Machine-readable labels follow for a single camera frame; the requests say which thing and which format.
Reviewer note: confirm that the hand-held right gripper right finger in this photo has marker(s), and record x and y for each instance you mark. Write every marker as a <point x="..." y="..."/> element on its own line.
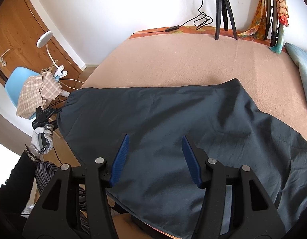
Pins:
<point x="192" y="164"/>

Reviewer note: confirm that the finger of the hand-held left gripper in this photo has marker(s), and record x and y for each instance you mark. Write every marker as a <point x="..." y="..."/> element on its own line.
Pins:
<point x="59" y="110"/>

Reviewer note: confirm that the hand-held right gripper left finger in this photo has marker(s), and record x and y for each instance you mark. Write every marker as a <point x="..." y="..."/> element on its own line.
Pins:
<point x="119" y="161"/>

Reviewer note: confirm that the dark grey pants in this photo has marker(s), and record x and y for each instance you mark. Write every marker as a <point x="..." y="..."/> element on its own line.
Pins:
<point x="168" y="109"/>

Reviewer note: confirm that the person's left forearm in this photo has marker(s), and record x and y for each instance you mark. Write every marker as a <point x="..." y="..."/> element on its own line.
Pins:
<point x="14" y="184"/>

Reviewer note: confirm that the person's left hand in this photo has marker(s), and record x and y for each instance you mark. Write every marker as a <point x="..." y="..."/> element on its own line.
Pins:
<point x="35" y="142"/>

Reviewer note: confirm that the beige checked cloth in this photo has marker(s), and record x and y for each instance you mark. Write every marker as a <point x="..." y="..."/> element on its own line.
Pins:
<point x="31" y="92"/>

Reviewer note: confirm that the light blue chair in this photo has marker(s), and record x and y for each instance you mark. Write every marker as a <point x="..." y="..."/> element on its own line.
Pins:
<point x="16" y="79"/>

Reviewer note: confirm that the white clamp lamp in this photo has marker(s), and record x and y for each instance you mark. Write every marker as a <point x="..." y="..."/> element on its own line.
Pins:
<point x="44" y="38"/>

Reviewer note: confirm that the wooden door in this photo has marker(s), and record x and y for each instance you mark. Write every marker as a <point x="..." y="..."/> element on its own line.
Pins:
<point x="19" y="25"/>

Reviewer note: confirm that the beige blanket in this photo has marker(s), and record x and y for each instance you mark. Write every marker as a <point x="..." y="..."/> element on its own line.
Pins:
<point x="168" y="62"/>

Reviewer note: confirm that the folded blue jeans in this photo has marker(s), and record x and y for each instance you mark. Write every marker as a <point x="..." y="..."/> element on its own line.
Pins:
<point x="302" y="64"/>

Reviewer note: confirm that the orange and teal figurine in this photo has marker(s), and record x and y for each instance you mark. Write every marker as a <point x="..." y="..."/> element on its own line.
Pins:
<point x="280" y="39"/>

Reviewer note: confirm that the orange patterned scarf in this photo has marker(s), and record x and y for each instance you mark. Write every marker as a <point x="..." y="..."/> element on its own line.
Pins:
<point x="257" y="22"/>

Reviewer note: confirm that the folded grey tripod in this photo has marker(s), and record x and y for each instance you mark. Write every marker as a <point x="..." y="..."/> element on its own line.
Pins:
<point x="275" y="27"/>

